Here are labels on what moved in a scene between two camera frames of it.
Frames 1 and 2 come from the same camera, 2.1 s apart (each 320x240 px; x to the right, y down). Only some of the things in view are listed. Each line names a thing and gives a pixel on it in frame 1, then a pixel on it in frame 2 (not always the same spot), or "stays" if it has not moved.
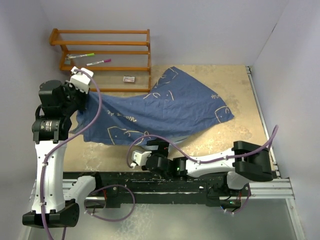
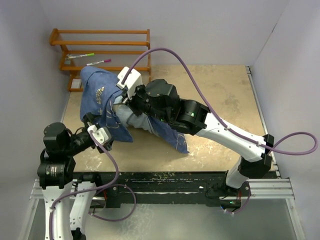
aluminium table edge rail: [280, 187] stays
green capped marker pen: [69, 56] stays
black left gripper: [67, 88] -> [88, 118]
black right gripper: [163, 147] -> [131, 102]
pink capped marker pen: [107, 60] stays
